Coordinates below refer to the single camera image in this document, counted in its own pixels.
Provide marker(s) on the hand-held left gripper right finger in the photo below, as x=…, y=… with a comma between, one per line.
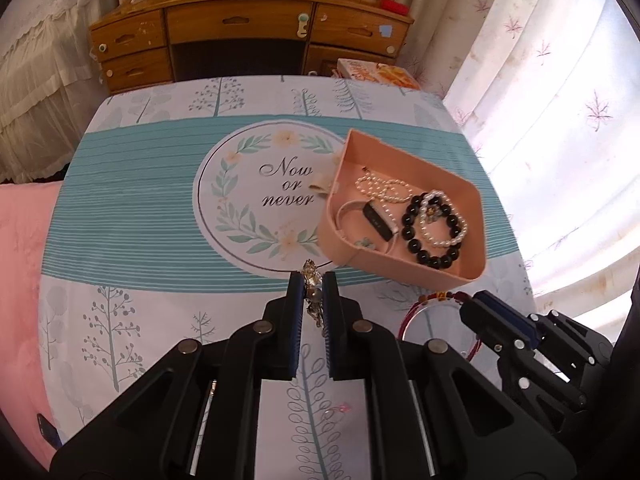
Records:
x=330, y=310

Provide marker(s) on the white lace furniture cover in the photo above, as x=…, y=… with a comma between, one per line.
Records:
x=45, y=60

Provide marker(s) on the wooden desk with drawers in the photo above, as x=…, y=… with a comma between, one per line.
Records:
x=250, y=35

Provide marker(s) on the white floral curtain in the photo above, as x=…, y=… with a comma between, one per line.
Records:
x=540, y=110

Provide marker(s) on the pink blanket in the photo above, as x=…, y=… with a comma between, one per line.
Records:
x=25, y=285

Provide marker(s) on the red case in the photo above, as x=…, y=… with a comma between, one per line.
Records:
x=395, y=6

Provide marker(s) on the dark blue phone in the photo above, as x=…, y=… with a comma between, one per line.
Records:
x=48, y=430

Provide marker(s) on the pink plastic box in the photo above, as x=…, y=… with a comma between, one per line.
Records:
x=445, y=255

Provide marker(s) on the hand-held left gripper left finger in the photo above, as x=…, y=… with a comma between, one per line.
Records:
x=296, y=310

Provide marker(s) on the tree print tablecloth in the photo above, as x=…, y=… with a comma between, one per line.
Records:
x=150, y=220

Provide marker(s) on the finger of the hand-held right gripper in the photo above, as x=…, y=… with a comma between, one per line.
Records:
x=565, y=332
x=502, y=310

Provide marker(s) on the orange snack box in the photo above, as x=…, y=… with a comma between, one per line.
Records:
x=382, y=74

